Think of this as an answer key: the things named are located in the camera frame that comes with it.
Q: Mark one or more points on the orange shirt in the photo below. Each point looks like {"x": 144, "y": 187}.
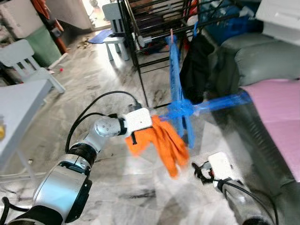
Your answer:
{"x": 164, "y": 140}

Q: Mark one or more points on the blue shirt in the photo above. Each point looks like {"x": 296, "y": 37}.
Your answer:
{"x": 176, "y": 70}

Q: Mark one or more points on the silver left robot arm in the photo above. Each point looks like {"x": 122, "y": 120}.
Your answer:
{"x": 61, "y": 187}

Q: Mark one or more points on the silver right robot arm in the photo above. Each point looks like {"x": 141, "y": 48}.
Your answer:
{"x": 239, "y": 201}

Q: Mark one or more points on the pink plastic hanger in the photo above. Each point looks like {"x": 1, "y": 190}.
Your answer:
{"x": 172, "y": 35}

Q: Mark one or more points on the blue plastic hanger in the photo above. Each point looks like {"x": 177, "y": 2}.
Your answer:
{"x": 195, "y": 30}

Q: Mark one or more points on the black metal clothes rack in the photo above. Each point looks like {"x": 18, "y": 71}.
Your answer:
{"x": 134, "y": 51}

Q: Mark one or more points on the pink mat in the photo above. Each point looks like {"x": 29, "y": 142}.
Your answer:
{"x": 276, "y": 117}

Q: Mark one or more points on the black shirt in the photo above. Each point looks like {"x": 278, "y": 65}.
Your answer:
{"x": 194, "y": 70}

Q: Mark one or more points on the white plastic child chair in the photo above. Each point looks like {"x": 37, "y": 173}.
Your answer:
{"x": 16, "y": 52}
{"x": 115, "y": 41}

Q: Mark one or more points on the blue floor mat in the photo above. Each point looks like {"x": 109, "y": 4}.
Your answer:
{"x": 101, "y": 36}

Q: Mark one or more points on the light blue folding table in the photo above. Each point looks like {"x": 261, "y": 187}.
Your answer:
{"x": 18, "y": 112}

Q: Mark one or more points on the grey green sofa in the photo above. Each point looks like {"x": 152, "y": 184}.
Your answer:
{"x": 267, "y": 61}

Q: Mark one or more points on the green plastic bin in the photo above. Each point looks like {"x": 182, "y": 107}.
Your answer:
{"x": 42, "y": 47}

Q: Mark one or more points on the blue bag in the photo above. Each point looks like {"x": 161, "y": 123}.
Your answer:
{"x": 229, "y": 28}

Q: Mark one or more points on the white cabinet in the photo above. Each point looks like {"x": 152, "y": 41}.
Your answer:
{"x": 281, "y": 21}

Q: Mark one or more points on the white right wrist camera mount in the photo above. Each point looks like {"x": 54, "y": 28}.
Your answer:
{"x": 220, "y": 164}

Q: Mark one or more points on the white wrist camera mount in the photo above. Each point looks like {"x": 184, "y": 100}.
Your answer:
{"x": 138, "y": 119}
{"x": 220, "y": 164}

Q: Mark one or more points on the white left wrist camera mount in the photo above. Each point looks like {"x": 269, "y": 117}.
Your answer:
{"x": 138, "y": 119}

